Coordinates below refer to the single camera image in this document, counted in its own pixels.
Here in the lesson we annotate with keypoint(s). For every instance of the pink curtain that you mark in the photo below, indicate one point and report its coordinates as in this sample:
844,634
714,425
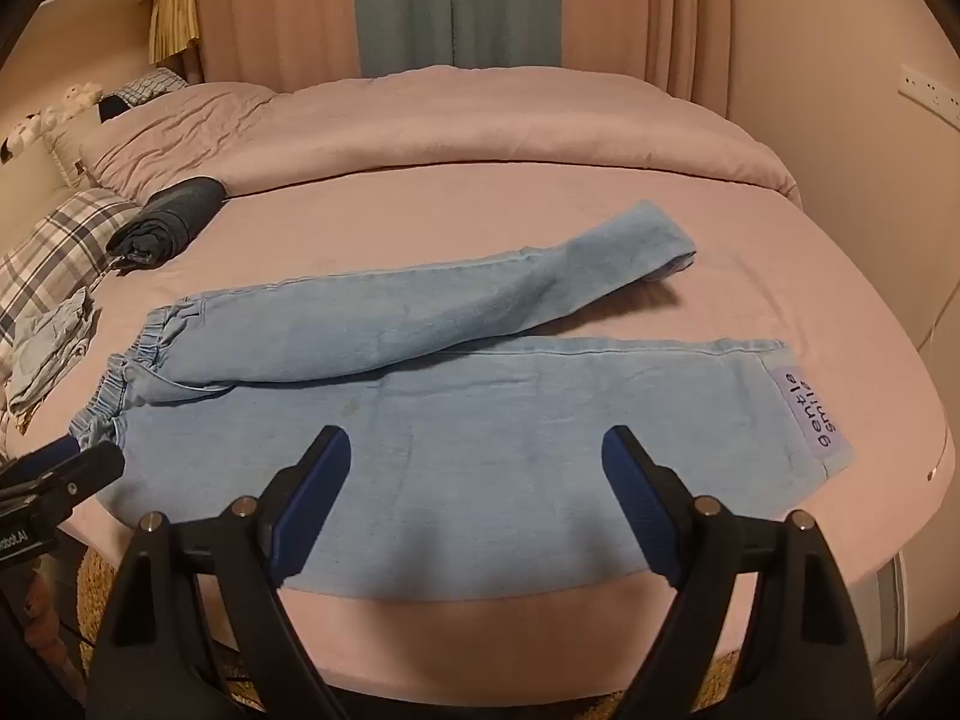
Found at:
645,15
277,7

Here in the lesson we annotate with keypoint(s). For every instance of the bed with pink sheet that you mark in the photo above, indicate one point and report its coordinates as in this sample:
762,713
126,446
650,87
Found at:
825,277

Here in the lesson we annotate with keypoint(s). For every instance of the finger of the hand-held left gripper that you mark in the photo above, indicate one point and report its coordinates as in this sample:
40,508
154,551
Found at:
88,466
46,457

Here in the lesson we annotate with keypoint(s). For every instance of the dark grey folded garment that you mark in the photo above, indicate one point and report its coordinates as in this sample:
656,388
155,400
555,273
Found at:
176,214

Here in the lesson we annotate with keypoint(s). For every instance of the blue checkered cloth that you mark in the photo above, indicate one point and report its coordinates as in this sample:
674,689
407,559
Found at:
150,86

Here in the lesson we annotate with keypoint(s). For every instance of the plaid pillow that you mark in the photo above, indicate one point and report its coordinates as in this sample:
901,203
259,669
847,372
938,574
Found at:
67,240

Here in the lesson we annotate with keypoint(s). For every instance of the cream pillow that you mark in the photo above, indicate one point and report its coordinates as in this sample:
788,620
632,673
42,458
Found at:
30,172

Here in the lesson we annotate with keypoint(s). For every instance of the pink duvet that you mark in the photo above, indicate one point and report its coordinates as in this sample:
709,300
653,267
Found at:
450,127

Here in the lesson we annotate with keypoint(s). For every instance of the yellow fringed cloth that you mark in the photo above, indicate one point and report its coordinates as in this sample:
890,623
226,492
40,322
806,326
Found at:
174,22

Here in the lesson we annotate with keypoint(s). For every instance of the folded light blue garment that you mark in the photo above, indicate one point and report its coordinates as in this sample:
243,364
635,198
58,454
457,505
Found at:
49,345

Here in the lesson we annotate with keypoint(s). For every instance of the white plush toy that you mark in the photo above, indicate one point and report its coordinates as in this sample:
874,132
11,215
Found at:
79,95

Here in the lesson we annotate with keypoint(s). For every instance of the light blue denim pants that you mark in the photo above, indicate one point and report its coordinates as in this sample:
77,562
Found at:
450,420

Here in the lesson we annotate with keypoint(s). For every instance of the teal curtain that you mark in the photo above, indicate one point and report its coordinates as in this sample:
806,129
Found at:
450,0

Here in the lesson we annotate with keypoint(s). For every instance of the white wall socket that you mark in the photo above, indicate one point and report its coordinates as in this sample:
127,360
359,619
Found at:
930,94

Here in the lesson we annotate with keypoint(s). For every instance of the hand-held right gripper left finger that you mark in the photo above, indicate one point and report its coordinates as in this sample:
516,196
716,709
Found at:
309,516

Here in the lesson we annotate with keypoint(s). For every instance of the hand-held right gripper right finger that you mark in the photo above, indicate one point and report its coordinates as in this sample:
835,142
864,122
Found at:
645,516

